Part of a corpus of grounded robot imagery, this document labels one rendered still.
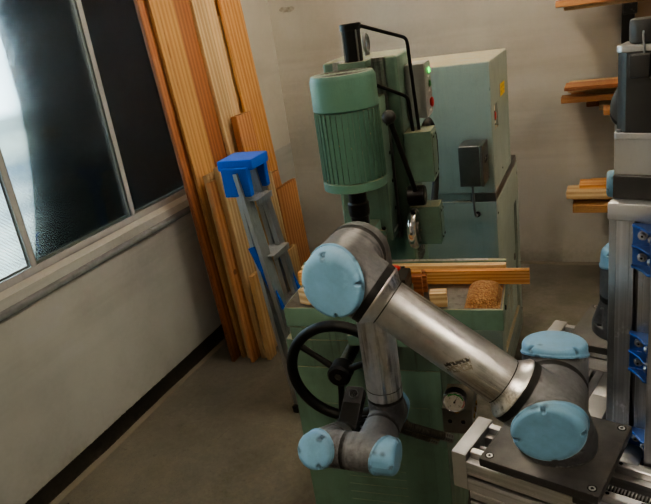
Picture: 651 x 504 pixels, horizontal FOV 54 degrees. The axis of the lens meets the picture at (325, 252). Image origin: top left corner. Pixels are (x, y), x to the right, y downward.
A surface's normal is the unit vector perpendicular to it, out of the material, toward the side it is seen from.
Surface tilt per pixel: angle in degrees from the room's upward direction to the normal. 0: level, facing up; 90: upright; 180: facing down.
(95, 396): 90
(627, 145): 90
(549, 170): 90
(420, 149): 90
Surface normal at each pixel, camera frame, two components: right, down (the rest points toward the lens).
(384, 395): -0.01, 0.36
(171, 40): 0.89, -0.03
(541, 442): -0.25, 0.44
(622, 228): -0.60, 0.36
